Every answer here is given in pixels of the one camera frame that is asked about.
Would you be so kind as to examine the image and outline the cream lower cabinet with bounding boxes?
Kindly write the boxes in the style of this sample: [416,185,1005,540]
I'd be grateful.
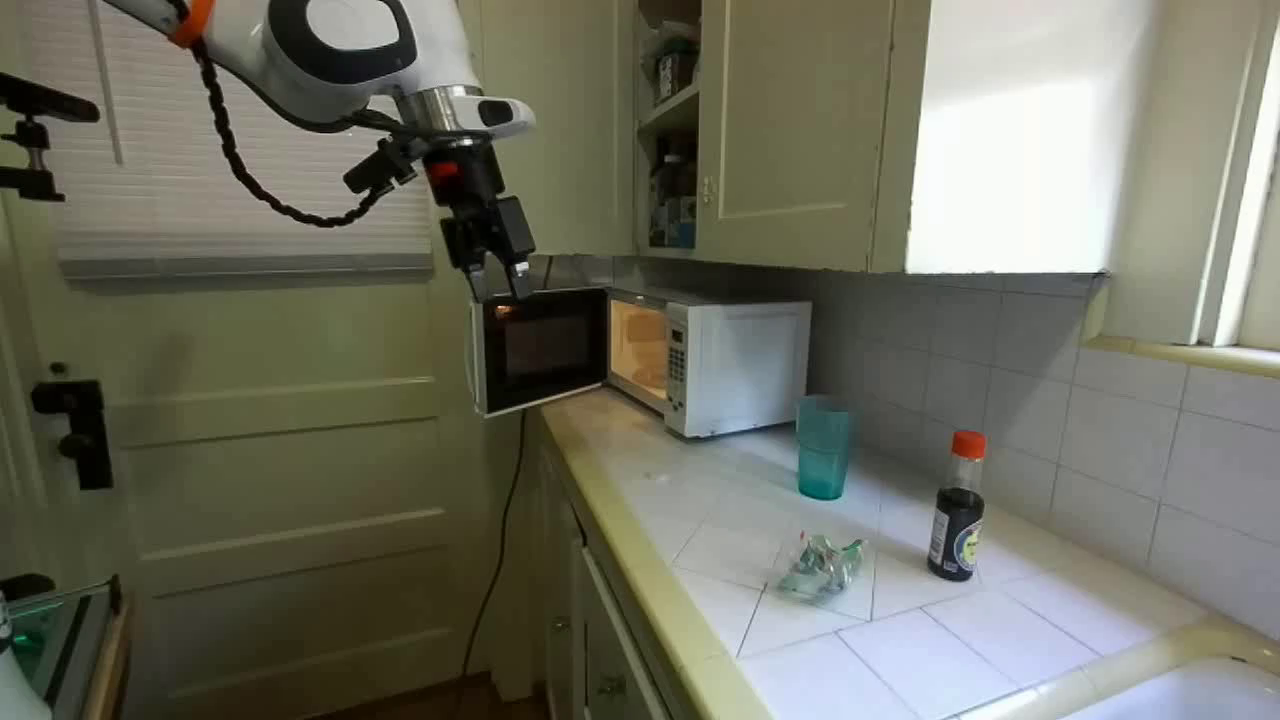
[535,437,690,720]

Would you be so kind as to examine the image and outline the white window blind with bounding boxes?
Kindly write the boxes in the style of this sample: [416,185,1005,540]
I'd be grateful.
[0,0,440,283]

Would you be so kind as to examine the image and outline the white microwave oven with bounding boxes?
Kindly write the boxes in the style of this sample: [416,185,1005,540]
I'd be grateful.
[606,293,811,441]

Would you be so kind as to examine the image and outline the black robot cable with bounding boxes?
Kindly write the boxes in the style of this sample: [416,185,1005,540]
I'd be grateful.
[193,42,420,231]

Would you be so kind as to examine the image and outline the soy sauce bottle red cap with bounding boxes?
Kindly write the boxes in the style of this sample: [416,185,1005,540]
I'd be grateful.
[926,427,986,580]

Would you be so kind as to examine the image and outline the crumpled green plastic wrapper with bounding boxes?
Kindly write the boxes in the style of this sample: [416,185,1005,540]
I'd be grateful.
[777,538,864,606]

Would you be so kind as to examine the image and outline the black microwave door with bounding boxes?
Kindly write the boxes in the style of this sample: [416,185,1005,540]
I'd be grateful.
[470,287,606,417]

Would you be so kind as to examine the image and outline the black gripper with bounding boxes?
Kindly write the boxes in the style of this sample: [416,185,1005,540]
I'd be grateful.
[423,142,531,304]

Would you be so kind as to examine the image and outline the cream panelled door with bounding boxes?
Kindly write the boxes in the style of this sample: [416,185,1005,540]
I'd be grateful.
[5,204,489,720]

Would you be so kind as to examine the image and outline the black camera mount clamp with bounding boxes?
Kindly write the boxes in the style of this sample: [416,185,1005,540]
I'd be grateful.
[0,73,98,200]

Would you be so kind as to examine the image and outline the black door latch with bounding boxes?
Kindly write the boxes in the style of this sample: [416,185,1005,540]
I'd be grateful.
[30,382,111,492]

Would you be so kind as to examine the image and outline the items on cabinet shelf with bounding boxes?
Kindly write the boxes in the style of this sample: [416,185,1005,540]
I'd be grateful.
[635,10,700,249]

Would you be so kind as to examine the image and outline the black microwave power cord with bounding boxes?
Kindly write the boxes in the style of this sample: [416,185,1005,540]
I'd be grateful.
[455,413,526,687]

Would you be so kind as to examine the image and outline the white sink basin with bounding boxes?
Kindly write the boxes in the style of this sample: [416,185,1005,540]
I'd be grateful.
[1062,655,1280,720]

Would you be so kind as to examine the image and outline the cream upper wall cabinet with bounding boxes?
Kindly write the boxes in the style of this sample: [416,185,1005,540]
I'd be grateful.
[628,0,1159,282]

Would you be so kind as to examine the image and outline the teal plastic cup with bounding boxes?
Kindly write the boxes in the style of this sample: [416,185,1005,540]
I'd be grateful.
[796,395,857,499]

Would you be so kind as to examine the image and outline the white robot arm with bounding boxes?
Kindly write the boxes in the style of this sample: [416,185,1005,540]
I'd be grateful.
[109,0,535,304]

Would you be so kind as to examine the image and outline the window frame right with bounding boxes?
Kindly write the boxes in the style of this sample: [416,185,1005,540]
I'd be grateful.
[1086,0,1280,375]

